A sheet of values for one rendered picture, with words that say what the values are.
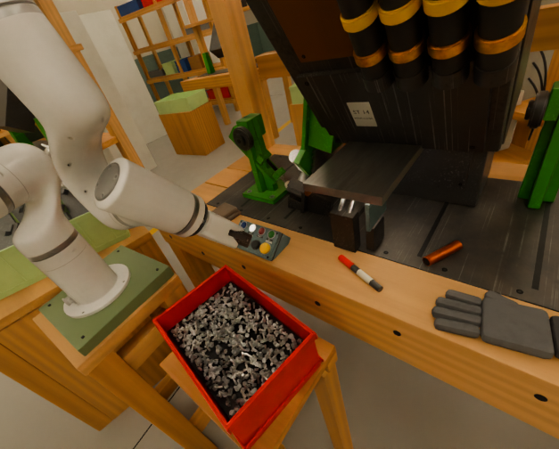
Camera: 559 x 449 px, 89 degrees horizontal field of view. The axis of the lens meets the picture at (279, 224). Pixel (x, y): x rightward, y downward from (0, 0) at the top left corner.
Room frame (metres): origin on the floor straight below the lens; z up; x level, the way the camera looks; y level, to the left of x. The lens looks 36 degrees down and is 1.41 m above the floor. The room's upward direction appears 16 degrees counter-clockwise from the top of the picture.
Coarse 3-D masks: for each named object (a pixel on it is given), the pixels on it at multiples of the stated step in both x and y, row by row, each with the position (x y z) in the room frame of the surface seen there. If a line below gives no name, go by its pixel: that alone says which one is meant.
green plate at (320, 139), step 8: (304, 104) 0.68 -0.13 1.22; (304, 112) 0.68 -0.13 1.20; (312, 112) 0.68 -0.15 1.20; (304, 120) 0.69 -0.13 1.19; (312, 120) 0.68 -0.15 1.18; (304, 128) 0.69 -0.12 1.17; (312, 128) 0.69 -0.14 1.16; (320, 128) 0.67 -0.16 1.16; (304, 136) 0.69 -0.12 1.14; (312, 136) 0.69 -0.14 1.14; (320, 136) 0.67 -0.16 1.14; (328, 136) 0.66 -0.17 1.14; (304, 144) 0.70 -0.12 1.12; (312, 144) 0.69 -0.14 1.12; (320, 144) 0.67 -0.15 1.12; (328, 144) 0.66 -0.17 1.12; (336, 144) 0.67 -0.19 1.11; (328, 152) 0.66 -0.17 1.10
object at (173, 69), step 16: (144, 0) 7.09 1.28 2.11; (160, 0) 6.79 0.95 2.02; (176, 0) 6.46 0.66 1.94; (128, 16) 7.37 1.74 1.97; (160, 16) 6.86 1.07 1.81; (208, 16) 6.12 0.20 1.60; (128, 32) 7.62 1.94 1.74; (144, 32) 7.95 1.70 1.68; (192, 32) 6.50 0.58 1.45; (208, 32) 6.14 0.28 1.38; (144, 48) 7.41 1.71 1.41; (176, 48) 6.90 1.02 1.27; (192, 48) 7.22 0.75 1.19; (144, 64) 7.65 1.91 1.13; (160, 64) 7.97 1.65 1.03; (176, 64) 6.97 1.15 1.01; (192, 64) 6.73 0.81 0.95; (224, 64) 6.10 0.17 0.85; (160, 80) 7.29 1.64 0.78; (208, 96) 6.82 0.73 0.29; (224, 96) 6.31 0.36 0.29
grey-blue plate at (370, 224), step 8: (368, 208) 0.48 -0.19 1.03; (376, 208) 0.51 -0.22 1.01; (384, 208) 0.54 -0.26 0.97; (368, 216) 0.48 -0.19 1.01; (376, 216) 0.51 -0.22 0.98; (368, 224) 0.48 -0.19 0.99; (376, 224) 0.50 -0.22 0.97; (368, 232) 0.49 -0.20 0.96; (376, 232) 0.49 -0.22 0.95; (368, 240) 0.49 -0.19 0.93; (376, 240) 0.49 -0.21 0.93; (368, 248) 0.49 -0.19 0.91
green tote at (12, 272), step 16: (64, 208) 1.34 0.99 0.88; (80, 224) 1.01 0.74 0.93; (96, 224) 1.03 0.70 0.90; (96, 240) 1.02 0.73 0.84; (112, 240) 1.03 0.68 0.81; (0, 256) 0.91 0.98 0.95; (16, 256) 0.93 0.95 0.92; (0, 272) 0.90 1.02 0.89; (16, 272) 0.91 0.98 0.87; (32, 272) 0.92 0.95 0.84; (0, 288) 0.88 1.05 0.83; (16, 288) 0.89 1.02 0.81
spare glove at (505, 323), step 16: (448, 304) 0.29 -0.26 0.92; (464, 304) 0.28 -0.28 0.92; (480, 304) 0.27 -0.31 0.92; (496, 304) 0.26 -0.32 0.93; (512, 304) 0.26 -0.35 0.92; (448, 320) 0.26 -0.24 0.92; (464, 320) 0.25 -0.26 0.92; (480, 320) 0.25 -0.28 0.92; (496, 320) 0.24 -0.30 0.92; (512, 320) 0.23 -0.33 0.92; (528, 320) 0.22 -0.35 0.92; (544, 320) 0.22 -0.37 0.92; (496, 336) 0.21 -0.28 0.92; (512, 336) 0.21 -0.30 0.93; (528, 336) 0.20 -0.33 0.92; (544, 336) 0.19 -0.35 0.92; (528, 352) 0.18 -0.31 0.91; (544, 352) 0.17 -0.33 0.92
